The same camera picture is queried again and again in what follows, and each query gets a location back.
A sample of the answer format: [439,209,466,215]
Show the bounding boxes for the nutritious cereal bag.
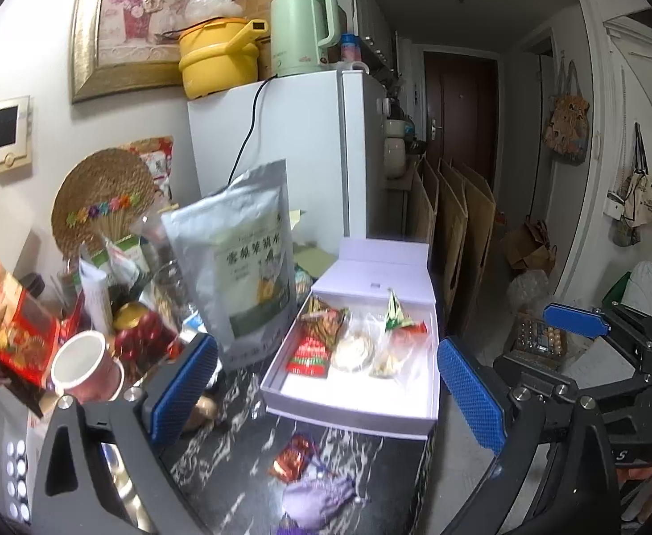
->
[298,296,348,353]

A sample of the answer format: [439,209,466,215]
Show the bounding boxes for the green electric kettle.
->
[270,0,342,78]

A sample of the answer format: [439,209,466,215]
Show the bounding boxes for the dark entrance door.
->
[424,51,499,184]

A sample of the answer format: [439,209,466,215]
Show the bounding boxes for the small red candy packet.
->
[268,433,316,484]

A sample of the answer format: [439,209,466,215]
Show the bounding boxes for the pink panda paper cup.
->
[50,330,125,403]

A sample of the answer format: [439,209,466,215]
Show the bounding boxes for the black power cable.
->
[225,74,274,185]

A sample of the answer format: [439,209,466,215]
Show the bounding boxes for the red snack packet in box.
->
[286,334,331,378]

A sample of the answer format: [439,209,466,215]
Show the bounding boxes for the brown cardboard sheets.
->
[406,156,495,336]

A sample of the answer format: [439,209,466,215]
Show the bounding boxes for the clear bag of white cakes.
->
[330,313,430,379]

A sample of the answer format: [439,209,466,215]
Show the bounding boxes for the white gift box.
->
[261,238,440,440]

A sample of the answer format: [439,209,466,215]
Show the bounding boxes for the red orange snack bag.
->
[0,261,60,388]

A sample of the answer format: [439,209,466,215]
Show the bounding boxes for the wall intercom panel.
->
[0,95,32,174]

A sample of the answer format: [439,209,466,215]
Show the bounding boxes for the green triangular snack packet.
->
[385,290,414,331]

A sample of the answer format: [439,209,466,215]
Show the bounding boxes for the red handled scissors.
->
[114,310,177,370]

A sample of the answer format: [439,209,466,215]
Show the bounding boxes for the egg carton box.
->
[511,314,568,370]

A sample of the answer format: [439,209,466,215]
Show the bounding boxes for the white refrigerator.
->
[188,70,388,254]

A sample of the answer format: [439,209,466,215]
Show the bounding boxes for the silver tea pouch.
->
[161,160,297,371]

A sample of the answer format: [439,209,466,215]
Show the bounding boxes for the woven straw fan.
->
[50,148,156,259]

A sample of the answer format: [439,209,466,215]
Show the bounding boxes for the hanging patterned tote bag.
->
[542,61,590,165]

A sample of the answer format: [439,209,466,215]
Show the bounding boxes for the gold framed flower picture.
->
[70,0,190,104]

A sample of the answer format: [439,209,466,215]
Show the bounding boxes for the yellow rice cooker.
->
[178,18,269,100]

